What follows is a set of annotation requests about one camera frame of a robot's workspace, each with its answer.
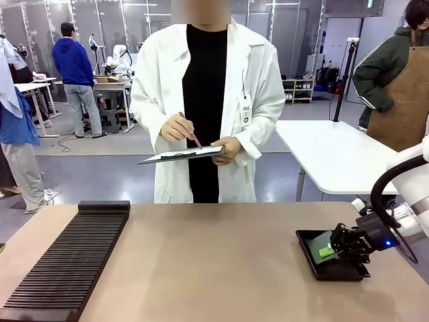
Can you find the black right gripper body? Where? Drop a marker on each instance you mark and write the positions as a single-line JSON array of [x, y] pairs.
[[377, 234]]

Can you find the black slotted PCB rack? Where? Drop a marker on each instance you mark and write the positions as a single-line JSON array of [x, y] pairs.
[[67, 261]]

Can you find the wooden low shelf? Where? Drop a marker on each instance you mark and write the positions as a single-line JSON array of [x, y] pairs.
[[300, 90]]

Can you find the grey clipboard with paper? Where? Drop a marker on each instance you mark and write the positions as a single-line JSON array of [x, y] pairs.
[[181, 155]]

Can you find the person in brown apron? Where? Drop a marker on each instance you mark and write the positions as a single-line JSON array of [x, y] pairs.
[[402, 100]]

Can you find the person in blue hoodie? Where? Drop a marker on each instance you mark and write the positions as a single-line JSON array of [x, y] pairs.
[[73, 63]]

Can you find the person's left forearm white sleeve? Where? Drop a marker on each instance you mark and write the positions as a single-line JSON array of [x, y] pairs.
[[261, 141]]

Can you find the white name badge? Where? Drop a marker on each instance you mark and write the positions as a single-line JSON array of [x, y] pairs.
[[246, 112]]

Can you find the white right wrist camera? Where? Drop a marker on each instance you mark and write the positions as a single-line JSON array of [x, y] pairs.
[[360, 206]]

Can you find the black plastic tray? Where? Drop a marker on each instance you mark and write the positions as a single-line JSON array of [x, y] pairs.
[[303, 236]]

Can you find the person's right hand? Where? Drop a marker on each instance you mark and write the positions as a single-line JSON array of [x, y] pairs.
[[174, 129]]

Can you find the black step stool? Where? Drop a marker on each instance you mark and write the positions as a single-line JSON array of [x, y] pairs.
[[111, 120]]

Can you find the white rounded table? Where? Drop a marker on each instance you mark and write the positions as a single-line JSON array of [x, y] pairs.
[[335, 154]]

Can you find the white background desk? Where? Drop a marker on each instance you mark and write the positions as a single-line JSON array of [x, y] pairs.
[[31, 86]]

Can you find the grey background workbench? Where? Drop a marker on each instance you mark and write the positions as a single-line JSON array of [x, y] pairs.
[[112, 85]]

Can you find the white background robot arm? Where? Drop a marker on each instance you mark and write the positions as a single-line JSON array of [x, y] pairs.
[[119, 55]]

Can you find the cardboard box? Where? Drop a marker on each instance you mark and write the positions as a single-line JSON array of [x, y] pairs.
[[108, 79]]

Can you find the black green-tipped right gripper finger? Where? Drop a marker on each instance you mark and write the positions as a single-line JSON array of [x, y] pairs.
[[357, 255], [340, 236]]

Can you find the green printed circuit board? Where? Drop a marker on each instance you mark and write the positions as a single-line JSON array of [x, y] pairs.
[[318, 242]]

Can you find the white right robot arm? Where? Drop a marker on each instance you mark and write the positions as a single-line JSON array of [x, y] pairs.
[[414, 177]]

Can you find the person in white lab coat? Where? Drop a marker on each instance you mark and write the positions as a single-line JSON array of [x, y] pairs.
[[157, 84]]

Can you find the person in light blue shirt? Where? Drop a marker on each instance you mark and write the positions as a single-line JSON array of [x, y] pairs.
[[20, 134]]

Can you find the person's right forearm white sleeve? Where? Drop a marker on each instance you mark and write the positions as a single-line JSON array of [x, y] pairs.
[[147, 114]]

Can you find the black tripod pole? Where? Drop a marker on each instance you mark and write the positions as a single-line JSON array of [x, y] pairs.
[[345, 77]]

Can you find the person's left hand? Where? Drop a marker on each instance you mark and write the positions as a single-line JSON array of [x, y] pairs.
[[228, 151]]

